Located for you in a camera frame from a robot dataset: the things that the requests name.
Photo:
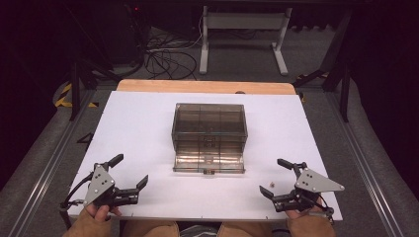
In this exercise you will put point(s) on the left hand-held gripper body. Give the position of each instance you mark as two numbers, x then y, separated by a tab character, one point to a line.
99	186

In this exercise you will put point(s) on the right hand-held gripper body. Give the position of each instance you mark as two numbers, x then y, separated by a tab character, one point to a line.
309	187

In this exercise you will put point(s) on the person's left hand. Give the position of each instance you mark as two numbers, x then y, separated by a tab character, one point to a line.
99	213

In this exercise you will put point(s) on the person's right hand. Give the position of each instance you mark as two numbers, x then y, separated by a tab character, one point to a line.
301	214

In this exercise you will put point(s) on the person's right leg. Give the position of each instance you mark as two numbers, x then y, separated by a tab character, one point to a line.
247	229

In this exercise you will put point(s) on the person's leg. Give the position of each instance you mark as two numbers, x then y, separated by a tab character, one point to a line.
151	229
247	229

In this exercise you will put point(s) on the white table board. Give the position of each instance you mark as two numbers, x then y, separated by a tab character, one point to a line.
148	131

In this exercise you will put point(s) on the person's left leg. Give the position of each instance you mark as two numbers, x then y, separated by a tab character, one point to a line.
151	229

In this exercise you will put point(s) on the clear brown plastic drawer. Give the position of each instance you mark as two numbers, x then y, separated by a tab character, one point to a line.
209	159

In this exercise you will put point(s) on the yellow black floor tape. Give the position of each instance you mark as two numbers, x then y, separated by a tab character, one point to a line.
64	98

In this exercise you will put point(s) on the black tripod stand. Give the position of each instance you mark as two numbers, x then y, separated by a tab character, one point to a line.
75	89
344	92

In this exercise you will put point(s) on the clear brown plastic organizer box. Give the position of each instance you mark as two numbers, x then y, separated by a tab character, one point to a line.
209	121

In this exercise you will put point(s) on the dark equipment cabinet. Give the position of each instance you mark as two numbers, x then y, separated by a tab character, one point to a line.
122	29

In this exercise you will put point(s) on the grey metal rail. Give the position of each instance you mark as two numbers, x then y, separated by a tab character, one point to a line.
49	168
365	164

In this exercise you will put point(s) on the white metal stand frame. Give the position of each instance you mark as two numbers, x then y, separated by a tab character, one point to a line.
243	21

